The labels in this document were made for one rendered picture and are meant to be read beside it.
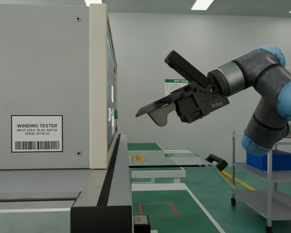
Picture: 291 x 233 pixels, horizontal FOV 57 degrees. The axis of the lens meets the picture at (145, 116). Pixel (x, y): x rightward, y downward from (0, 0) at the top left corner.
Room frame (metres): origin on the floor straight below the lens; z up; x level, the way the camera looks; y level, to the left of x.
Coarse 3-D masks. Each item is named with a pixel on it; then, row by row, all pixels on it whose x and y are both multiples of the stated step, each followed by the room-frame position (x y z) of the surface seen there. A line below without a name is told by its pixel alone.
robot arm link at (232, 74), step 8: (224, 64) 0.63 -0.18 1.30; (232, 64) 0.62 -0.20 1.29; (224, 72) 0.61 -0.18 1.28; (232, 72) 0.60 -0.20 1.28; (240, 72) 0.60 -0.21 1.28; (224, 80) 0.61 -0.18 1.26; (232, 80) 0.60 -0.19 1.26; (240, 80) 0.61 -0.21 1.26; (232, 88) 0.61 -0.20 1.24; (240, 88) 0.62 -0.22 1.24
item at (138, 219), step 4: (136, 216) 0.68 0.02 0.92; (140, 216) 0.68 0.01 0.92; (144, 216) 0.68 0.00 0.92; (148, 216) 0.68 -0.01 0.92; (136, 220) 0.66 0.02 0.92; (140, 220) 0.66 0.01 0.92; (144, 220) 0.66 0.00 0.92; (148, 220) 0.66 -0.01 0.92; (136, 224) 0.63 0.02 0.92; (140, 224) 0.63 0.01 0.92; (144, 224) 0.63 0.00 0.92; (148, 224) 0.63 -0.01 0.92; (136, 228) 0.63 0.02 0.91; (140, 228) 0.63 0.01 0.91; (144, 228) 0.63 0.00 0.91; (148, 228) 0.63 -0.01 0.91; (136, 232) 0.63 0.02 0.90; (140, 232) 0.63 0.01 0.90; (144, 232) 0.63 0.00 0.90; (148, 232) 0.63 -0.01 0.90; (152, 232) 0.68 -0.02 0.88; (156, 232) 0.68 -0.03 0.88
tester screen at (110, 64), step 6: (108, 42) 0.39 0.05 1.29; (108, 48) 0.39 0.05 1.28; (108, 54) 0.39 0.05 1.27; (108, 60) 0.39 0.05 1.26; (108, 66) 0.39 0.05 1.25; (108, 72) 0.38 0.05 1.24; (108, 78) 0.38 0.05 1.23; (108, 84) 0.38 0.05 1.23; (108, 90) 0.38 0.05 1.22; (108, 96) 0.38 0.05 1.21; (108, 102) 0.38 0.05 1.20; (108, 108) 0.38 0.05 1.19; (108, 114) 0.38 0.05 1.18; (108, 120) 0.38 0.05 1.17; (108, 126) 0.38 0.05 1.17; (108, 144) 0.38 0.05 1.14
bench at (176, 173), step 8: (128, 144) 3.66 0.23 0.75; (136, 144) 3.66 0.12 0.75; (144, 144) 3.66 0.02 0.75; (152, 144) 3.66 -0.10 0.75; (136, 168) 2.09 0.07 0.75; (144, 168) 2.09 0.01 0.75; (152, 168) 2.09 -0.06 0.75; (160, 168) 2.09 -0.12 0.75; (168, 168) 2.09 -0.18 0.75; (176, 168) 2.09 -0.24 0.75; (136, 176) 1.99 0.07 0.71; (144, 176) 1.99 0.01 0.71; (152, 176) 2.00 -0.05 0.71; (160, 176) 2.00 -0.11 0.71; (168, 176) 2.01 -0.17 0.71; (176, 176) 2.01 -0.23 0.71; (184, 176) 2.02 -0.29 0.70
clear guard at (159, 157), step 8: (128, 152) 0.81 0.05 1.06; (136, 152) 0.81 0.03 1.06; (144, 152) 0.81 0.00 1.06; (152, 152) 0.81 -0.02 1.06; (160, 152) 0.81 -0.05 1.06; (168, 152) 0.81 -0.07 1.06; (176, 152) 0.81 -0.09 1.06; (184, 152) 0.81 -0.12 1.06; (192, 152) 0.81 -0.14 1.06; (128, 160) 0.67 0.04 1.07; (152, 160) 0.67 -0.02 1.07; (160, 160) 0.67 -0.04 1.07; (168, 160) 0.67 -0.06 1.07; (176, 160) 0.67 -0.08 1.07; (184, 160) 0.67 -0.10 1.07; (192, 160) 0.67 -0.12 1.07; (200, 160) 0.67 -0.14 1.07; (208, 168) 0.76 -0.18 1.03; (216, 168) 0.62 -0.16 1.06; (224, 176) 0.62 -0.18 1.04; (232, 184) 0.62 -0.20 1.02
